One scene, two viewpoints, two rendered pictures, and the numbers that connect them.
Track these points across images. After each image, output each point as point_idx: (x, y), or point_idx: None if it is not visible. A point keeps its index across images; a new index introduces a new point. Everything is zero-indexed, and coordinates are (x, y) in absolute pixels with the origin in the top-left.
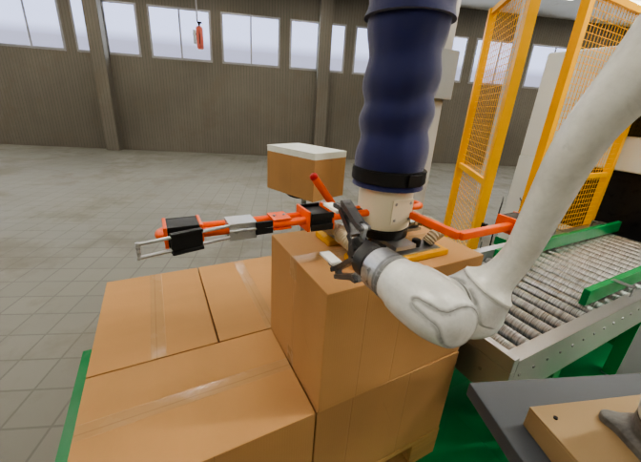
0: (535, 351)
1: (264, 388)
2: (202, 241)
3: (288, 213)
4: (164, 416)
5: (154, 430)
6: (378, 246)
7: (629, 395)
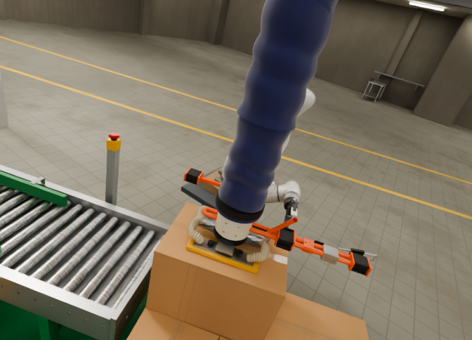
0: (159, 221)
1: (284, 312)
2: (348, 253)
3: (300, 244)
4: (332, 333)
5: (336, 330)
6: (291, 198)
7: (199, 190)
